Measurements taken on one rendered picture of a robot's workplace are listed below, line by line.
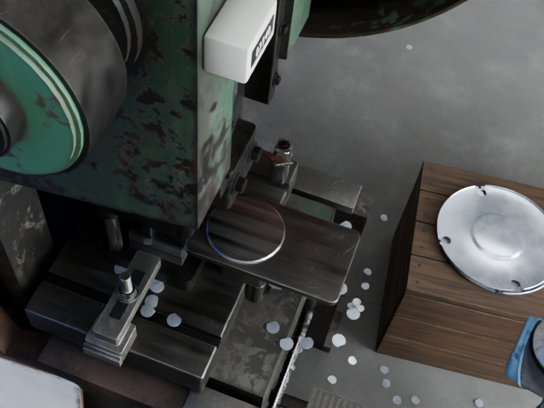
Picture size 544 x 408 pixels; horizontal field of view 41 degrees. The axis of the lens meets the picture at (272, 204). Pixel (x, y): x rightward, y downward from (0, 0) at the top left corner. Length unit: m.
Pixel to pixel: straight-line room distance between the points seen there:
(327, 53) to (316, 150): 0.44
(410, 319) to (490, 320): 0.19
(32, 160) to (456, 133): 1.96
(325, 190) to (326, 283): 0.31
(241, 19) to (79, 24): 0.15
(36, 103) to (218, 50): 0.16
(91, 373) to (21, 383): 0.16
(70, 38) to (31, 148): 0.11
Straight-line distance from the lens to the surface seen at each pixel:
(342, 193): 1.37
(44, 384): 1.30
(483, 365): 1.92
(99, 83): 0.54
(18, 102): 0.55
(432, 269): 1.68
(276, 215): 1.15
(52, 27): 0.52
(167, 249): 1.13
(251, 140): 1.00
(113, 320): 1.10
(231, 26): 0.61
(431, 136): 2.40
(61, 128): 0.54
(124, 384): 1.20
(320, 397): 1.69
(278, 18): 0.91
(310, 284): 1.10
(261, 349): 1.19
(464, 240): 1.73
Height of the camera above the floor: 1.73
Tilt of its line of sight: 55 degrees down
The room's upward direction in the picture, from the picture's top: 8 degrees clockwise
